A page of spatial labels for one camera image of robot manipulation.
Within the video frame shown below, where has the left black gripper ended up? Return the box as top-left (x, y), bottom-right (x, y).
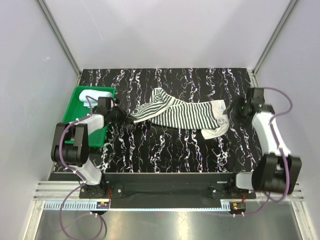
top-left (107, 104), bottom-right (137, 127)

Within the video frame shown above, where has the light blue towel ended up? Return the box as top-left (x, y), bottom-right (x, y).
top-left (78, 89), bottom-right (113, 108)

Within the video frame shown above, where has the striped green white towel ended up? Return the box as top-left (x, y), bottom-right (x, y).
top-left (130, 87), bottom-right (230, 140)

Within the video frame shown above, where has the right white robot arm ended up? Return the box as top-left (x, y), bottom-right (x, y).
top-left (223, 87), bottom-right (302, 199)

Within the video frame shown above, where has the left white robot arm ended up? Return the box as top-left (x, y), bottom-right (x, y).
top-left (50, 95), bottom-right (135, 198)

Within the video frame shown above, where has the green plastic tray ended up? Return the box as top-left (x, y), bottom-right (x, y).
top-left (61, 85), bottom-right (117, 148)

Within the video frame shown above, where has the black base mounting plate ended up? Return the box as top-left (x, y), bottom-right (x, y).
top-left (79, 172), bottom-right (257, 210)

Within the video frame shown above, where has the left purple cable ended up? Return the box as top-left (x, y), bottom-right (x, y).
top-left (58, 96), bottom-right (108, 238)

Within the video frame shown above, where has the purple cable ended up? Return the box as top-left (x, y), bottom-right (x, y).
top-left (231, 86), bottom-right (295, 217)
top-left (58, 96), bottom-right (108, 238)

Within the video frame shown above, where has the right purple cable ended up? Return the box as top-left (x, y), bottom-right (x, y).
top-left (231, 86), bottom-right (295, 217)

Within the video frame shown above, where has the left aluminium frame post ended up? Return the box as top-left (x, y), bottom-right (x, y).
top-left (36, 0), bottom-right (82, 77)

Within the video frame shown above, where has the aluminium frame post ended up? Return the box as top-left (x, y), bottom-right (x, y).
top-left (252, 0), bottom-right (300, 76)
top-left (36, 0), bottom-right (82, 77)

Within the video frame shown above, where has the white slotted cable duct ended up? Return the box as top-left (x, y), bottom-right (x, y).
top-left (44, 199), bottom-right (231, 212)

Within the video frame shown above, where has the right aluminium frame post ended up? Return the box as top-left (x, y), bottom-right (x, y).
top-left (252, 0), bottom-right (300, 76)

